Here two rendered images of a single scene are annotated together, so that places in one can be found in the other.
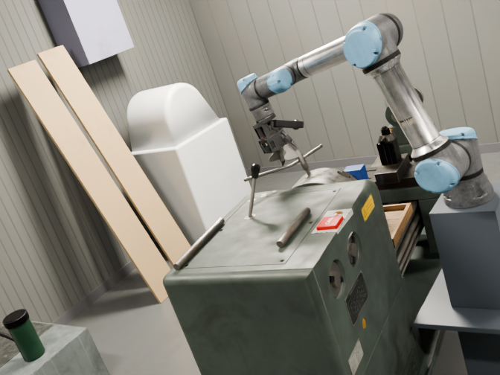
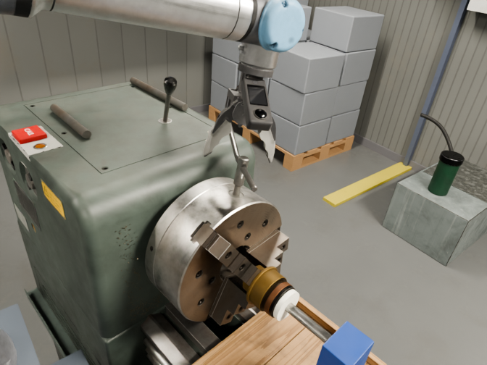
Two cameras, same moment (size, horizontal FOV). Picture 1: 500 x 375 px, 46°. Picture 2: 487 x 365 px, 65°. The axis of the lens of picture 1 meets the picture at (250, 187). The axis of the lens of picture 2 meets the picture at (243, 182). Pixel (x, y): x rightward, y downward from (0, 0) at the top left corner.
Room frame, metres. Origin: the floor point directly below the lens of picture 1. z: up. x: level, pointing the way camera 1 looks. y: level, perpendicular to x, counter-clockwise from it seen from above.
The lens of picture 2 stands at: (2.13, -0.88, 1.70)
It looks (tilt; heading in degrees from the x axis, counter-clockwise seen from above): 33 degrees down; 99
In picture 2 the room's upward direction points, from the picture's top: 6 degrees clockwise
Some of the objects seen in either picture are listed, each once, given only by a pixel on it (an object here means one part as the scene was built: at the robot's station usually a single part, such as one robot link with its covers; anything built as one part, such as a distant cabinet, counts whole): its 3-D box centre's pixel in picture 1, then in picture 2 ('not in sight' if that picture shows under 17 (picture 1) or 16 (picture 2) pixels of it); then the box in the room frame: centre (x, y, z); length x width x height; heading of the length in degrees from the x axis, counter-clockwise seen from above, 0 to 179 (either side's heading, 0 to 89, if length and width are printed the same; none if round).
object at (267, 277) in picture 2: not in sight; (267, 289); (2.11, -0.32, 1.08); 0.09 x 0.09 x 0.09; 56
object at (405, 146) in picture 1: (407, 120); not in sight; (2.99, -0.90, 1.01); 0.30 x 0.20 x 0.29; 146
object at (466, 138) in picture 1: (457, 149); not in sight; (1.68, -0.64, 1.27); 0.13 x 0.12 x 0.14; 135
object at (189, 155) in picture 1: (188, 164); not in sight; (4.87, 0.43, 0.69); 0.70 x 0.63 x 1.38; 141
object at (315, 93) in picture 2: not in sight; (285, 73); (1.84, 2.77, 0.63); 1.29 x 0.84 x 1.25; 141
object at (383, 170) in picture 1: (392, 168); not in sight; (2.42, -0.62, 1.00); 0.20 x 0.10 x 0.05; 146
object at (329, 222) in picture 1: (329, 224); (30, 135); (1.49, -0.18, 1.26); 0.06 x 0.06 x 0.02; 56
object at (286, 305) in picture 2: not in sight; (308, 323); (2.21, -0.38, 1.08); 0.13 x 0.07 x 0.07; 146
